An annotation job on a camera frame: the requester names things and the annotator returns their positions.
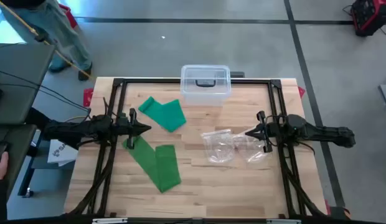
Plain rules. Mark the person's hand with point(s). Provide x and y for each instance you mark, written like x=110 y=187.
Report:
x=0 y=168

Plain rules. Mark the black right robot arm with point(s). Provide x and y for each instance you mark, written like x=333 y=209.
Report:
x=320 y=130

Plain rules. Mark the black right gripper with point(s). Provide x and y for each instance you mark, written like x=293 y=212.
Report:
x=274 y=130

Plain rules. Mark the teal green elastic bandage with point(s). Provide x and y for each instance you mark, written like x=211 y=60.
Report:
x=166 y=115

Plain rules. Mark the clear plastic storage box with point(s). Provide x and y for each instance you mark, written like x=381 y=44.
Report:
x=205 y=100

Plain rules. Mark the white printed sheet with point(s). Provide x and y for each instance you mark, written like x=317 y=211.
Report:
x=60 y=155

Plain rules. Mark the black computer mouse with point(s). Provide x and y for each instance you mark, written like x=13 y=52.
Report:
x=0 y=148

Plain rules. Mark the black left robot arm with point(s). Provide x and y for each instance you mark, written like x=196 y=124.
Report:
x=81 y=130

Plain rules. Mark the red clamp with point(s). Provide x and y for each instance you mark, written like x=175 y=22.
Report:
x=301 y=92
x=88 y=97

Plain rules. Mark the black aluminium table frame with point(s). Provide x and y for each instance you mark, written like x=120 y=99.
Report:
x=143 y=81

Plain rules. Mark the clear plastic zip bag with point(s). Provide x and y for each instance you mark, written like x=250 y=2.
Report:
x=218 y=147
x=250 y=152

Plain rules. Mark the dark desk leg with caster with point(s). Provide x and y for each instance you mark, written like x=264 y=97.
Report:
x=26 y=177

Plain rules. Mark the red and black equipment case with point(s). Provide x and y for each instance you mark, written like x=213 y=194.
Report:
x=370 y=15

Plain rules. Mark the grey desk top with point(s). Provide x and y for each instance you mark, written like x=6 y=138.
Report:
x=20 y=140
x=25 y=62

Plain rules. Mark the black desk support beam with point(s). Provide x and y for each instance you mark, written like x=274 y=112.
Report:
x=37 y=118

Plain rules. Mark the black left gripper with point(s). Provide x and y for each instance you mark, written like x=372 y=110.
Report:
x=132 y=129

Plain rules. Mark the dark green elastic bandage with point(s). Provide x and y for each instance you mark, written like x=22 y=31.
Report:
x=158 y=168

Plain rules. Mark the person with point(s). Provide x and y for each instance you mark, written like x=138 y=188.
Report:
x=65 y=31

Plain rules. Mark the white metal bracket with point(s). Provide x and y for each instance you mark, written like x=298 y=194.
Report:
x=283 y=221
x=110 y=220

